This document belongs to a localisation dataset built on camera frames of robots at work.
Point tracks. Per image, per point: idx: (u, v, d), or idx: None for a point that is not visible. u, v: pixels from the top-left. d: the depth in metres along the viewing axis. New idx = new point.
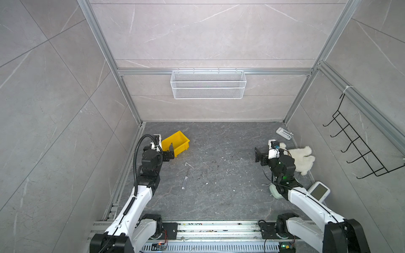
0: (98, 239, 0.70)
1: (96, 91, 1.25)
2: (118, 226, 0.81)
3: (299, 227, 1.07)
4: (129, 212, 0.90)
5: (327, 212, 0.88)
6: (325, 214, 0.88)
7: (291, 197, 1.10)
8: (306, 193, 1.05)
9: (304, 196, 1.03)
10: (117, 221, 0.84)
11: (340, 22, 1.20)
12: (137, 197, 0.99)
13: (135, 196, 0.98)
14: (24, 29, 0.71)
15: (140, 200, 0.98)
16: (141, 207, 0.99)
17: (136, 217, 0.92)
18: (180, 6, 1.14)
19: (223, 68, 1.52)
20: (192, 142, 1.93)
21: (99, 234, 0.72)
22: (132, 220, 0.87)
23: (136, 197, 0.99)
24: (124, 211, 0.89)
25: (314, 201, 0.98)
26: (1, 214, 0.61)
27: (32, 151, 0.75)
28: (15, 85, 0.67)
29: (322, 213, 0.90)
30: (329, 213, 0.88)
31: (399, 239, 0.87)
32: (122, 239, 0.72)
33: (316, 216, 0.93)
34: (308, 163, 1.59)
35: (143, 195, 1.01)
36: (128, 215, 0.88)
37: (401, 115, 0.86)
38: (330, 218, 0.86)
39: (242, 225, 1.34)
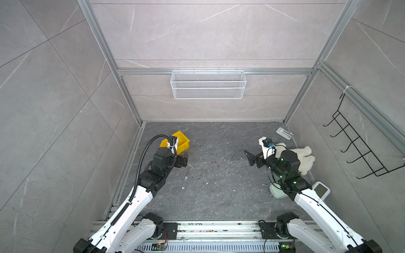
0: (79, 246, 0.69)
1: (96, 91, 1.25)
2: (103, 236, 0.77)
3: (301, 232, 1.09)
4: (119, 221, 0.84)
5: (344, 231, 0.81)
6: (340, 232, 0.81)
7: (298, 200, 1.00)
8: (318, 200, 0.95)
9: (316, 204, 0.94)
10: (104, 229, 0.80)
11: (340, 22, 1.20)
12: (132, 202, 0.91)
13: (128, 202, 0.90)
14: (24, 29, 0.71)
15: (134, 206, 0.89)
16: (135, 213, 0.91)
17: (127, 225, 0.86)
18: (180, 6, 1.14)
19: (223, 68, 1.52)
20: (192, 142, 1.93)
21: (83, 241, 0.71)
22: (119, 230, 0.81)
23: (129, 203, 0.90)
24: (113, 218, 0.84)
25: (328, 213, 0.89)
26: (1, 214, 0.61)
27: (32, 151, 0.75)
28: (15, 85, 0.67)
29: (339, 231, 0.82)
30: (346, 232, 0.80)
31: (399, 239, 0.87)
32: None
33: (328, 230, 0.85)
34: (308, 163, 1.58)
35: (139, 201, 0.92)
36: (116, 224, 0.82)
37: (401, 115, 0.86)
38: (348, 238, 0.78)
39: (242, 225, 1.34)
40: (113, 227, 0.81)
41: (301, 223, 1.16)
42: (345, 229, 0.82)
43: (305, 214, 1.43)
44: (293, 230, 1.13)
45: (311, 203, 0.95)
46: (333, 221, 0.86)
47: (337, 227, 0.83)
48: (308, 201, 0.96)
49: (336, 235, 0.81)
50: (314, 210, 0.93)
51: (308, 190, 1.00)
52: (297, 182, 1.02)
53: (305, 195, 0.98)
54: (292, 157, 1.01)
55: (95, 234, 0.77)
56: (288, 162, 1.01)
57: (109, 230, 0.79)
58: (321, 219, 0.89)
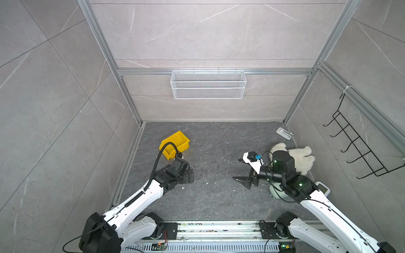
0: (93, 220, 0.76)
1: (96, 91, 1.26)
2: (114, 215, 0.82)
3: (305, 234, 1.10)
4: (131, 205, 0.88)
5: (360, 237, 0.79)
6: (357, 240, 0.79)
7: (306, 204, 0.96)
8: (329, 205, 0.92)
9: (327, 209, 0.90)
10: (117, 209, 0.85)
11: (340, 21, 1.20)
12: (146, 192, 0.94)
13: (143, 191, 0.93)
14: (24, 29, 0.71)
15: (146, 197, 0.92)
16: (146, 203, 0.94)
17: (136, 213, 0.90)
18: (180, 6, 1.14)
19: (224, 68, 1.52)
20: (192, 142, 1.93)
21: (97, 216, 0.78)
22: (129, 214, 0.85)
23: (144, 192, 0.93)
24: (127, 201, 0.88)
25: (341, 219, 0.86)
26: (1, 214, 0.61)
27: (32, 151, 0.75)
28: (15, 85, 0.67)
29: (355, 239, 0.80)
30: (363, 239, 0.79)
31: (399, 239, 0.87)
32: (109, 231, 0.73)
33: (344, 237, 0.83)
34: (308, 162, 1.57)
35: (152, 193, 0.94)
36: (128, 208, 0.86)
37: (401, 115, 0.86)
38: (366, 245, 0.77)
39: (242, 225, 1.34)
40: (125, 209, 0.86)
41: (302, 223, 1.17)
42: (359, 234, 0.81)
43: (305, 214, 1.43)
44: (296, 231, 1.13)
45: (321, 207, 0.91)
46: (347, 227, 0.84)
47: (353, 235, 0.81)
48: (319, 206, 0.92)
49: (353, 244, 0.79)
50: (326, 215, 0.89)
51: (316, 192, 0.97)
52: (303, 184, 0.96)
53: (314, 199, 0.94)
54: (285, 156, 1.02)
55: (109, 212, 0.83)
56: (282, 162, 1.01)
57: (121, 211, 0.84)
58: (334, 225, 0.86)
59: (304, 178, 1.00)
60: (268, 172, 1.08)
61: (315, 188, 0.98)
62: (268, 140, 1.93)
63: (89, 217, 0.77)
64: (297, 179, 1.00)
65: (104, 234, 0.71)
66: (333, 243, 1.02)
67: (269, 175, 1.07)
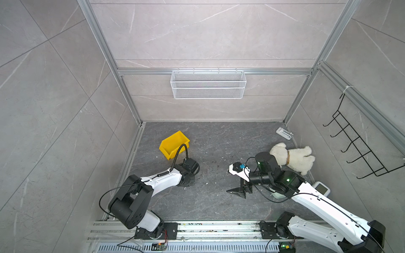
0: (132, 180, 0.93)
1: (96, 91, 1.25)
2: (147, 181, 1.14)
3: (304, 231, 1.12)
4: (160, 177, 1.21)
5: (352, 221, 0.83)
6: (349, 224, 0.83)
7: (297, 198, 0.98)
8: (317, 194, 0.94)
9: (317, 199, 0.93)
10: (151, 177, 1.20)
11: (341, 21, 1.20)
12: (170, 173, 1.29)
13: (169, 172, 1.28)
14: (24, 29, 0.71)
15: (170, 176, 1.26)
16: (168, 183, 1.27)
17: (163, 185, 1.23)
18: (180, 6, 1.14)
19: (224, 68, 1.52)
20: (192, 142, 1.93)
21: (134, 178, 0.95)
22: (157, 184, 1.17)
23: (169, 172, 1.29)
24: (158, 174, 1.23)
25: (330, 205, 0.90)
26: (1, 214, 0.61)
27: (32, 151, 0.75)
28: (15, 85, 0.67)
29: (348, 223, 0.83)
30: (355, 222, 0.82)
31: (399, 238, 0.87)
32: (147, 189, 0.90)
33: (337, 223, 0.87)
34: (308, 163, 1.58)
35: (174, 175, 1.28)
36: (158, 178, 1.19)
37: (402, 115, 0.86)
38: (358, 228, 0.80)
39: (242, 225, 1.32)
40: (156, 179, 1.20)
41: (300, 220, 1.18)
42: (350, 217, 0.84)
43: (305, 213, 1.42)
44: (296, 230, 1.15)
45: (311, 199, 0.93)
46: (338, 213, 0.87)
47: (345, 220, 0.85)
48: (308, 198, 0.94)
49: (347, 229, 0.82)
50: (317, 206, 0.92)
51: (304, 184, 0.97)
52: (290, 179, 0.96)
53: (302, 193, 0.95)
54: (265, 156, 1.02)
55: (146, 177, 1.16)
56: (265, 162, 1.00)
57: (154, 179, 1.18)
58: (327, 213, 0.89)
59: (290, 173, 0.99)
60: (256, 176, 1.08)
61: (301, 180, 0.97)
62: (268, 140, 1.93)
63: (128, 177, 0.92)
64: (284, 175, 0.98)
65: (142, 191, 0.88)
66: (330, 231, 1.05)
67: (259, 178, 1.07)
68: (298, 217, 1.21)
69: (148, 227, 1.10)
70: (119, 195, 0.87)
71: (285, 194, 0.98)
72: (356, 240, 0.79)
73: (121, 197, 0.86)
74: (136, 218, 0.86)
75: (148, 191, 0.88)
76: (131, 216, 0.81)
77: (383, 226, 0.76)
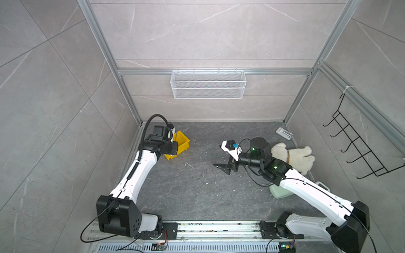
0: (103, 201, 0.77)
1: (96, 91, 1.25)
2: (121, 192, 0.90)
3: (299, 225, 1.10)
4: (132, 177, 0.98)
5: (336, 202, 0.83)
6: (333, 205, 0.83)
7: (284, 185, 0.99)
8: (303, 179, 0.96)
9: (302, 184, 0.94)
10: (122, 185, 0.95)
11: (341, 21, 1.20)
12: (141, 162, 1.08)
13: (137, 162, 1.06)
14: (25, 29, 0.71)
15: (144, 164, 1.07)
16: (143, 173, 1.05)
17: (140, 181, 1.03)
18: (179, 6, 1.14)
19: (224, 68, 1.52)
20: (192, 142, 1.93)
21: (105, 197, 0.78)
22: (133, 185, 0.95)
23: (139, 161, 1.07)
24: (127, 176, 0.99)
25: (315, 188, 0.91)
26: (1, 214, 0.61)
27: (32, 151, 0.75)
28: (15, 85, 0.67)
29: (331, 204, 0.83)
30: (338, 203, 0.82)
31: (399, 238, 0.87)
32: (126, 203, 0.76)
33: (322, 206, 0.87)
34: (308, 163, 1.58)
35: (146, 160, 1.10)
36: (131, 180, 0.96)
37: (402, 115, 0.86)
38: (342, 208, 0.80)
39: (242, 225, 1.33)
40: (129, 182, 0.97)
41: (296, 216, 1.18)
42: (335, 200, 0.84)
43: (305, 214, 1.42)
44: (293, 226, 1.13)
45: (297, 183, 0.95)
46: (322, 195, 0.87)
47: (329, 201, 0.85)
48: (295, 183, 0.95)
49: (331, 210, 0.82)
50: (303, 190, 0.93)
51: (291, 171, 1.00)
52: (278, 166, 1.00)
53: (289, 178, 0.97)
54: (261, 143, 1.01)
55: (115, 189, 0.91)
56: (261, 149, 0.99)
57: (126, 185, 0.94)
58: (312, 197, 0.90)
59: (279, 161, 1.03)
60: (246, 157, 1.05)
61: (289, 167, 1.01)
62: (268, 140, 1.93)
63: (96, 202, 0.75)
64: (273, 163, 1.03)
65: (122, 208, 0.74)
66: (321, 220, 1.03)
67: (248, 161, 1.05)
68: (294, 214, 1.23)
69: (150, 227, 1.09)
70: (103, 221, 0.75)
71: (269, 181, 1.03)
72: (340, 221, 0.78)
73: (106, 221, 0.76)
74: (134, 226, 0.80)
75: (128, 204, 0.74)
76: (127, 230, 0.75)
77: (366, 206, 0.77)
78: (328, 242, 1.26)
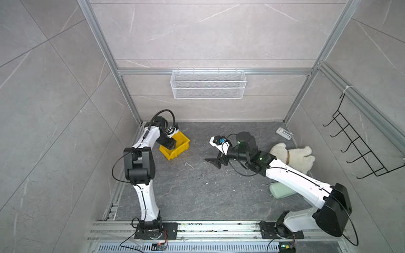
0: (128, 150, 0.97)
1: (96, 90, 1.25)
2: (141, 144, 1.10)
3: (295, 221, 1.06)
4: (147, 137, 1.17)
5: (316, 186, 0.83)
6: (313, 188, 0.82)
7: (269, 175, 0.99)
8: (286, 167, 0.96)
9: (285, 172, 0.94)
10: (138, 142, 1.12)
11: (341, 21, 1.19)
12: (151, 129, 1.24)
13: (148, 128, 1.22)
14: (24, 29, 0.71)
15: (153, 132, 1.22)
16: (153, 137, 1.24)
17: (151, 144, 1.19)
18: (180, 6, 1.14)
19: (224, 68, 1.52)
20: (192, 142, 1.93)
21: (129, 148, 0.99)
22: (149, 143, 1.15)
23: (150, 129, 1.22)
24: (143, 136, 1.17)
25: (298, 175, 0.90)
26: (1, 214, 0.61)
27: (32, 151, 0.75)
28: (15, 85, 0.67)
29: (311, 188, 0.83)
30: (318, 186, 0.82)
31: (399, 237, 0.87)
32: (145, 148, 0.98)
33: (303, 191, 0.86)
34: (308, 163, 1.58)
35: (155, 129, 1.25)
36: (147, 138, 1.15)
37: (401, 115, 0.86)
38: (321, 191, 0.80)
39: (242, 225, 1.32)
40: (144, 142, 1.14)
41: (291, 213, 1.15)
42: (315, 183, 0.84)
43: None
44: (290, 224, 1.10)
45: (281, 172, 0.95)
46: (304, 181, 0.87)
47: (309, 186, 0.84)
48: (278, 171, 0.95)
49: (311, 194, 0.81)
50: (286, 178, 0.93)
51: (275, 161, 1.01)
52: (263, 157, 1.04)
53: (272, 167, 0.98)
54: (246, 136, 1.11)
55: (136, 144, 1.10)
56: (245, 142, 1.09)
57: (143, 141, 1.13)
58: (295, 183, 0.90)
59: (264, 152, 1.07)
60: (234, 151, 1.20)
61: (273, 157, 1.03)
62: (268, 140, 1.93)
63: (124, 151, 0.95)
64: (259, 155, 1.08)
65: (143, 152, 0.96)
66: (310, 211, 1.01)
67: (235, 154, 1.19)
68: (289, 212, 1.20)
69: (152, 216, 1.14)
70: (129, 166, 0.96)
71: (257, 172, 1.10)
72: (320, 203, 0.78)
73: (131, 166, 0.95)
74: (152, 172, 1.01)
75: (147, 149, 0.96)
76: (148, 172, 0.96)
77: (345, 187, 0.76)
78: (328, 242, 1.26)
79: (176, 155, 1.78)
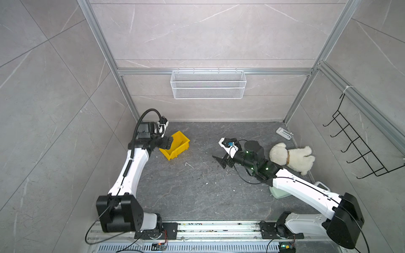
0: (103, 200, 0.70)
1: (96, 90, 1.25)
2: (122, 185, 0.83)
3: (297, 224, 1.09)
4: (129, 173, 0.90)
5: (324, 196, 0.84)
6: (321, 198, 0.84)
7: (276, 185, 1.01)
8: (292, 177, 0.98)
9: (292, 182, 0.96)
10: (118, 183, 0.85)
11: (341, 21, 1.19)
12: (134, 159, 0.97)
13: (131, 158, 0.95)
14: (24, 29, 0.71)
15: (137, 162, 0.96)
16: (139, 168, 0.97)
17: (136, 178, 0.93)
18: (180, 6, 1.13)
19: (224, 68, 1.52)
20: (192, 142, 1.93)
21: (104, 196, 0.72)
22: (133, 180, 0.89)
23: (132, 159, 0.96)
24: (123, 173, 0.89)
25: (305, 185, 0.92)
26: (1, 214, 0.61)
27: (32, 151, 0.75)
28: (16, 85, 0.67)
29: (320, 198, 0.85)
30: (326, 196, 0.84)
31: (399, 238, 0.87)
32: (126, 197, 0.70)
33: (311, 200, 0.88)
34: (308, 163, 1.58)
35: (139, 156, 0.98)
36: (129, 176, 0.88)
37: (401, 115, 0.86)
38: (330, 201, 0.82)
39: (242, 225, 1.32)
40: (126, 179, 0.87)
41: (293, 216, 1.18)
42: (322, 193, 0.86)
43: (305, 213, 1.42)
44: (293, 226, 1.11)
45: (288, 182, 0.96)
46: (312, 191, 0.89)
47: (317, 195, 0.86)
48: (285, 181, 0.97)
49: (320, 204, 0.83)
50: (293, 188, 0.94)
51: (281, 171, 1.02)
52: (269, 167, 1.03)
53: (279, 177, 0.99)
54: (255, 146, 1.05)
55: (113, 187, 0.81)
56: (253, 152, 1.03)
57: (124, 182, 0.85)
58: (302, 193, 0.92)
59: (271, 162, 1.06)
60: (240, 157, 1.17)
61: (280, 167, 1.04)
62: (268, 140, 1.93)
63: (95, 202, 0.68)
64: (266, 164, 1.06)
65: (122, 203, 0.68)
66: (317, 217, 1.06)
67: (241, 159, 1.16)
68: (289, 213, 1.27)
69: (150, 226, 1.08)
70: (106, 220, 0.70)
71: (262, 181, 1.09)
72: (330, 214, 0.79)
73: (108, 219, 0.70)
74: (139, 221, 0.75)
75: (129, 198, 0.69)
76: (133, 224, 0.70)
77: (354, 197, 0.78)
78: (328, 243, 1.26)
79: (176, 155, 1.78)
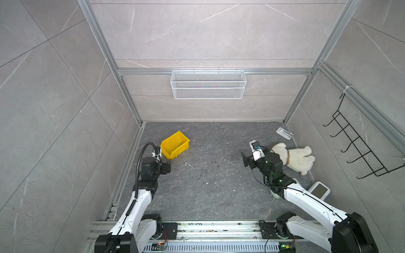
0: (102, 240, 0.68)
1: (96, 90, 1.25)
2: (123, 223, 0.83)
3: (300, 227, 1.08)
4: (132, 212, 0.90)
5: (329, 210, 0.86)
6: (326, 212, 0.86)
7: (287, 196, 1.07)
8: (302, 190, 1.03)
9: (301, 194, 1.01)
10: (120, 222, 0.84)
11: (341, 21, 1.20)
12: (137, 200, 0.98)
13: (135, 198, 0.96)
14: (24, 29, 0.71)
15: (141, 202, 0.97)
16: (142, 210, 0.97)
17: (138, 219, 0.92)
18: (180, 6, 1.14)
19: (224, 68, 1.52)
20: (192, 142, 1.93)
21: (104, 236, 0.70)
22: (135, 219, 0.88)
23: (136, 200, 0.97)
24: (126, 212, 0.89)
25: (313, 199, 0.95)
26: (1, 214, 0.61)
27: (32, 151, 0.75)
28: (15, 85, 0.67)
29: (325, 211, 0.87)
30: (331, 211, 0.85)
31: (400, 239, 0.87)
32: (127, 237, 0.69)
33: (317, 213, 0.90)
34: (308, 163, 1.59)
35: (143, 198, 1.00)
36: (131, 215, 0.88)
37: (401, 115, 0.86)
38: (334, 215, 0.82)
39: (242, 225, 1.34)
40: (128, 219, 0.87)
41: (298, 219, 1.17)
42: (329, 208, 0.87)
43: (305, 214, 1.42)
44: (295, 227, 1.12)
45: (297, 193, 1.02)
46: (318, 204, 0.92)
47: (322, 209, 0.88)
48: (295, 193, 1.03)
49: (324, 216, 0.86)
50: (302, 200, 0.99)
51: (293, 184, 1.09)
52: (283, 181, 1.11)
53: (290, 188, 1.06)
54: (274, 158, 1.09)
55: (114, 226, 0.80)
56: (272, 164, 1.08)
57: (126, 221, 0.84)
58: (309, 205, 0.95)
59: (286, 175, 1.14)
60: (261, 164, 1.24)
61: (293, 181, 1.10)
62: (268, 140, 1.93)
63: (95, 242, 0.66)
64: (281, 177, 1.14)
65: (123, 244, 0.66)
66: (325, 230, 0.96)
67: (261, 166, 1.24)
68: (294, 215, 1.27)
69: (150, 233, 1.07)
70: None
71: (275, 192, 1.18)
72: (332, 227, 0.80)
73: None
74: None
75: (130, 238, 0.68)
76: None
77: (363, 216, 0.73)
78: None
79: (176, 155, 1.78)
